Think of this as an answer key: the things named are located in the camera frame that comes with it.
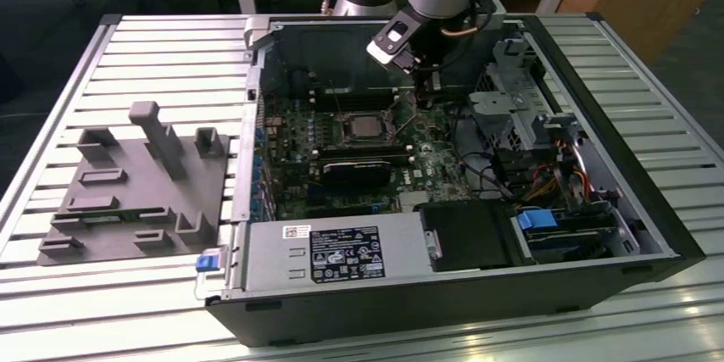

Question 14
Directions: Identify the metal socket cover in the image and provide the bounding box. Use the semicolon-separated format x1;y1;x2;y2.
384;93;423;125

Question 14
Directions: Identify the black RAM slot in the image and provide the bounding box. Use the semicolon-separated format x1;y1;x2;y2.
313;86;397;111

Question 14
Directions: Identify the CPU socket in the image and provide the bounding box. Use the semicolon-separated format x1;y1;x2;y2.
336;109;400;148

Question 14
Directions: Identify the metal drive cage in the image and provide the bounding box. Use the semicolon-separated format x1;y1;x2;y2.
467;38;571;152

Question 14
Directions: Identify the black RAM stick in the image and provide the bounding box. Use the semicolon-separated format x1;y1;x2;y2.
320;144;411;162

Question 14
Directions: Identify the green motherboard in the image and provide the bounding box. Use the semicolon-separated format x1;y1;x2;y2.
257;86;473;219

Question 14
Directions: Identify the black graphics card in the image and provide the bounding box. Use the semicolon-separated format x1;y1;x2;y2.
320;160;395;192

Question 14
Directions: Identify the silver chipset heat sink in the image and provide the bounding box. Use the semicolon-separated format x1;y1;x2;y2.
399;192;429;211

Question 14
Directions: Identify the grey case latch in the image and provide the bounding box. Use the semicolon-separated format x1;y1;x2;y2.
243;16;280;52

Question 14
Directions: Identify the blue disk carrier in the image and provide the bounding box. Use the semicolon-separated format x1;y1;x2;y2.
516;208;560;231

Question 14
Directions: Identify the silver power supply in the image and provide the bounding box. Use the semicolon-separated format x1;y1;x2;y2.
240;212;437;292

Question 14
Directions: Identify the black open PC case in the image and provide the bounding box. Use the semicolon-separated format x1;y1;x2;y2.
203;12;708;348

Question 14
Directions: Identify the grey parts rack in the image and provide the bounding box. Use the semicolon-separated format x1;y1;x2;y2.
36;101;233;268

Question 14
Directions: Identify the blue case clip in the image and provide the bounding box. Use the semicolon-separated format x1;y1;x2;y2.
193;254;220;274

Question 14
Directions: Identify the green RAM stick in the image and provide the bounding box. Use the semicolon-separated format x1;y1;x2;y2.
79;215;137;226

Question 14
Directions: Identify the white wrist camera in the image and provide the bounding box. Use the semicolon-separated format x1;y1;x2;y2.
365;9;427;74

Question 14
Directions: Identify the black camera cable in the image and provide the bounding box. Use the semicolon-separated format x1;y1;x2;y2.
432;0;495;75

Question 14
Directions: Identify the black wire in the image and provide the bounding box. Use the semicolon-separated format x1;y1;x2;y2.
459;150;517;203

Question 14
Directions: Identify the yellow red wire bundle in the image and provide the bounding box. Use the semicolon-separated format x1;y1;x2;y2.
523;162;593;207

